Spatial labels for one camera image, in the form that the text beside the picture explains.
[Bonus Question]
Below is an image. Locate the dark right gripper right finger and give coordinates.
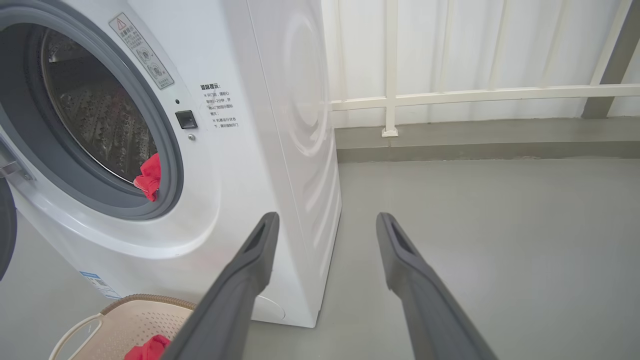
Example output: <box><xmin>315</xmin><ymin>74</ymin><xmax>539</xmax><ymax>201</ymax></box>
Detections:
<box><xmin>375</xmin><ymin>212</ymin><xmax>499</xmax><ymax>360</ymax></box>

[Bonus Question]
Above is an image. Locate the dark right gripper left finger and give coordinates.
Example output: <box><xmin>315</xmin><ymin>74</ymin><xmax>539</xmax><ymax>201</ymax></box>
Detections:
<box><xmin>160</xmin><ymin>211</ymin><xmax>280</xmax><ymax>360</ymax></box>

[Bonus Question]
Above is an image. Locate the red garment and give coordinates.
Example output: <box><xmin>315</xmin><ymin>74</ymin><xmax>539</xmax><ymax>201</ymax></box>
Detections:
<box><xmin>133</xmin><ymin>152</ymin><xmax>162</xmax><ymax>202</ymax></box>
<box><xmin>124</xmin><ymin>334</ymin><xmax>172</xmax><ymax>360</ymax></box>

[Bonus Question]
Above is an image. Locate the dark grey round washer door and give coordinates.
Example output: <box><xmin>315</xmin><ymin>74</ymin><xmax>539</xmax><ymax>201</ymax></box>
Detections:
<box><xmin>0</xmin><ymin>176</ymin><xmax>19</xmax><ymax>282</ymax></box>

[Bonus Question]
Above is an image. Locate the cream perforated laundry basket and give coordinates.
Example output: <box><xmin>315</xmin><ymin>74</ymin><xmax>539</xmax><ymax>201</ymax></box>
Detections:
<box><xmin>48</xmin><ymin>293</ymin><xmax>197</xmax><ymax>360</ymax></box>

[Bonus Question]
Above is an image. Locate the grey rubber door seal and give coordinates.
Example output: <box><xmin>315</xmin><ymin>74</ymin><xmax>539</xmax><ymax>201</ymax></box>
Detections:
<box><xmin>0</xmin><ymin>5</ymin><xmax>185</xmax><ymax>221</ymax></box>

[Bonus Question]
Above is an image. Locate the white front-load washing machine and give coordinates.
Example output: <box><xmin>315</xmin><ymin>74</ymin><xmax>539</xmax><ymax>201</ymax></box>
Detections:
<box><xmin>0</xmin><ymin>0</ymin><xmax>343</xmax><ymax>329</ymax></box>

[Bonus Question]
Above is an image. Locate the black door latch socket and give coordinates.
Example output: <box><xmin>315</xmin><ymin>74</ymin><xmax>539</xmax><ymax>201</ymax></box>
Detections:
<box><xmin>175</xmin><ymin>109</ymin><xmax>199</xmax><ymax>130</ymax></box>

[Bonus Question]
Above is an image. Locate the silver door hinge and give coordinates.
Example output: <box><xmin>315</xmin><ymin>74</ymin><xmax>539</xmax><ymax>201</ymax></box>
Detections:
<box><xmin>0</xmin><ymin>144</ymin><xmax>34</xmax><ymax>182</ymax></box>

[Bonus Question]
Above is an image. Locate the round white filter cover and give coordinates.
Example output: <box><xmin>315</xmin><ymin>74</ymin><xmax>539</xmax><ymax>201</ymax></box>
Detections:
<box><xmin>252</xmin><ymin>294</ymin><xmax>287</xmax><ymax>322</ymax></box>

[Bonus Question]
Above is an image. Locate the blue white energy label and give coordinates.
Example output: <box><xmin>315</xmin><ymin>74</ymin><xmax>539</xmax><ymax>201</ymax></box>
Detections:
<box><xmin>79</xmin><ymin>271</ymin><xmax>122</xmax><ymax>300</ymax></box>

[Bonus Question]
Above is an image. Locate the white metal railing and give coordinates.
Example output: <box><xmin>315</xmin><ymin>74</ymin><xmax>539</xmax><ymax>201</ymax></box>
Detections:
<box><xmin>329</xmin><ymin>0</ymin><xmax>640</xmax><ymax>138</ymax></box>

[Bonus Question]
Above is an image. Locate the steel washer drum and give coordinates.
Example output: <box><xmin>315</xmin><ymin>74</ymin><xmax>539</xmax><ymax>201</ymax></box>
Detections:
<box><xmin>41</xmin><ymin>27</ymin><xmax>160</xmax><ymax>184</ymax></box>

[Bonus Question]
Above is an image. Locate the grey warning label sticker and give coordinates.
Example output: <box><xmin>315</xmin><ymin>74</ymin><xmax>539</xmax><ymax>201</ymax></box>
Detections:
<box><xmin>108</xmin><ymin>12</ymin><xmax>175</xmax><ymax>90</ymax></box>

